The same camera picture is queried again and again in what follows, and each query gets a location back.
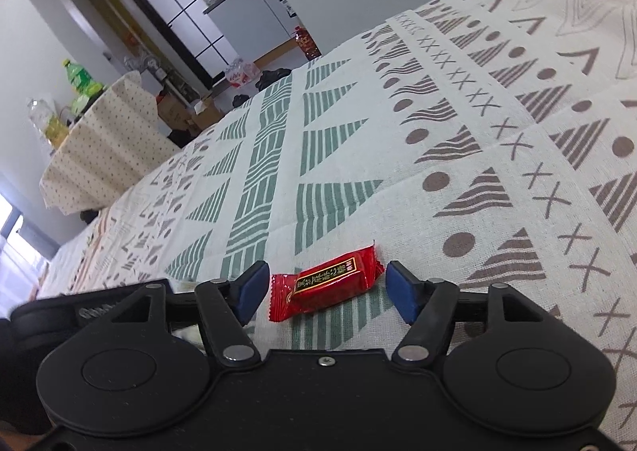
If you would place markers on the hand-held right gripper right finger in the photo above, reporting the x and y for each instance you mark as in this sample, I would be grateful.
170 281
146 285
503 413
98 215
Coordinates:
403 289

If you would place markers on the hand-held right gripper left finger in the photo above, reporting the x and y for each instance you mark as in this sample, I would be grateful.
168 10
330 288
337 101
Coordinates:
251 289

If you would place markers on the red candy packet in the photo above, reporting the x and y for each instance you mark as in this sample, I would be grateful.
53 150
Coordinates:
328 284

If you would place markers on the bright window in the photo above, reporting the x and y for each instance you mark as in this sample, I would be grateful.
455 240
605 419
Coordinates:
17 242

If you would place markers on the patterned cream blanket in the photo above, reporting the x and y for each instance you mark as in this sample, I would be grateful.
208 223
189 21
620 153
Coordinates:
448 132

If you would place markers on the table with dotted tablecloth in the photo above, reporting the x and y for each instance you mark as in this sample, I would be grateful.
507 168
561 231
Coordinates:
104 152

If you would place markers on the cardboard boxes on floor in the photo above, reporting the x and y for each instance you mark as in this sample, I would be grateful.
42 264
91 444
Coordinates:
184 113

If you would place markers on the small black bag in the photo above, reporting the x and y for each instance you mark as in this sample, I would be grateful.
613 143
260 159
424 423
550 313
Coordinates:
241 100

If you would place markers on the clear plastic bottle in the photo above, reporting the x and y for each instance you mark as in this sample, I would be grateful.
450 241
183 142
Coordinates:
45 122

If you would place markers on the large black bag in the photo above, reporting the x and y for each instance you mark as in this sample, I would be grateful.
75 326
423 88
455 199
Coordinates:
272 77

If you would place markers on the white red plastic bag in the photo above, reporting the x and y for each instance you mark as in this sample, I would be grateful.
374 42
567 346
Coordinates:
241 73

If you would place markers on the white desk fan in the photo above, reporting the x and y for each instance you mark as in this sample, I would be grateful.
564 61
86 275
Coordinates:
143 65

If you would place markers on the green soda bottle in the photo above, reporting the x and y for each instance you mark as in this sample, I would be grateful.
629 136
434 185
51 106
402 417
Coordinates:
82 80

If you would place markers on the red patterned box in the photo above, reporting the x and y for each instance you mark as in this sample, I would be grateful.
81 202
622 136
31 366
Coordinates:
307 43

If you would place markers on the white refrigerator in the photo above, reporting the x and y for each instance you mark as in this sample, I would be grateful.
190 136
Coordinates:
259 17

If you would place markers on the sliding glass door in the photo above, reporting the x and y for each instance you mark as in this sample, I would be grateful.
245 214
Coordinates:
184 12

